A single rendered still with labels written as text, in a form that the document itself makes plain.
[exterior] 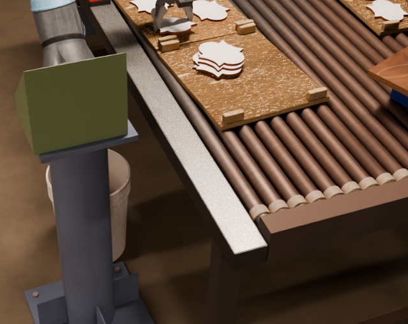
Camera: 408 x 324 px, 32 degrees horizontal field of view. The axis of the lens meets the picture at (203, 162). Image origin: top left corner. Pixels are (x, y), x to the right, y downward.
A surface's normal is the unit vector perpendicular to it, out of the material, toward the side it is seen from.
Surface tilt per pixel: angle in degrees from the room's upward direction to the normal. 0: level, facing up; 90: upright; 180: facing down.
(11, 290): 0
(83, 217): 90
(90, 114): 90
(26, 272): 0
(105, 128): 90
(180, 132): 0
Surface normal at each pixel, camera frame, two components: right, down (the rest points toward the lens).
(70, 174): -0.11, 0.63
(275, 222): 0.05, -0.77
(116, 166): -0.62, 0.43
